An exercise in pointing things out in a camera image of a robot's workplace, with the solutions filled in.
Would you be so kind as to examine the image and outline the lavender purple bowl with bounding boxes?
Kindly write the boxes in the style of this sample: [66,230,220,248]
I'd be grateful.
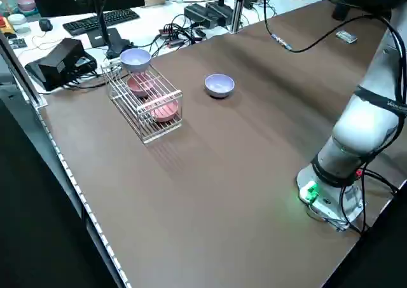
[120,48,152,74]
[203,73,236,100]

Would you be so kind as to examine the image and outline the silver sponge cloth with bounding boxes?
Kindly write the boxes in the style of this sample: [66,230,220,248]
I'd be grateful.
[336,30,358,44]

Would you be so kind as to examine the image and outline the pink bowl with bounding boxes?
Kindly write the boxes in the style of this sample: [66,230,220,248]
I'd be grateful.
[149,99,179,123]
[126,76,156,99]

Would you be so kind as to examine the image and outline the black power adapter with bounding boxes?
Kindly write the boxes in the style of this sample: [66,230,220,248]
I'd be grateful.
[205,1,235,27]
[184,3,211,29]

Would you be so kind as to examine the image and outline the black monitor stand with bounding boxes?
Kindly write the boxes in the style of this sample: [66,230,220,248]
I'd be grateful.
[88,0,132,60]

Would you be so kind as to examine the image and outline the black computer keyboard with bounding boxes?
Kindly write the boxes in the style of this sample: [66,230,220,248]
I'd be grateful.
[62,8,141,37]

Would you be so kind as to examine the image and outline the black box device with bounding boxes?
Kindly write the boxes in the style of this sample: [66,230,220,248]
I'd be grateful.
[24,38,98,92]

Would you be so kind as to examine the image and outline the pink plastic containers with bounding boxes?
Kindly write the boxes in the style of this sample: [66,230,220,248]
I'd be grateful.
[17,0,36,13]

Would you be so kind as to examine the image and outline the white round jar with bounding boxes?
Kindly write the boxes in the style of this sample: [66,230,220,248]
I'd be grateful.
[7,13,28,27]

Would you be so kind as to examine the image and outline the aluminium camera post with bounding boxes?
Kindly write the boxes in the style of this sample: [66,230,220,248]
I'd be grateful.
[228,0,248,34]

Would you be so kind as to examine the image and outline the white wire dish rack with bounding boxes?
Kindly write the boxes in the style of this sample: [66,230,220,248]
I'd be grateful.
[100,60,184,146]

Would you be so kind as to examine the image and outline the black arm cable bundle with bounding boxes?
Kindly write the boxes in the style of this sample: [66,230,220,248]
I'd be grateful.
[336,14,407,235]

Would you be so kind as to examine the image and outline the aluminium frame post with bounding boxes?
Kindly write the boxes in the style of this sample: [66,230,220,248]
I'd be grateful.
[0,30,49,108]

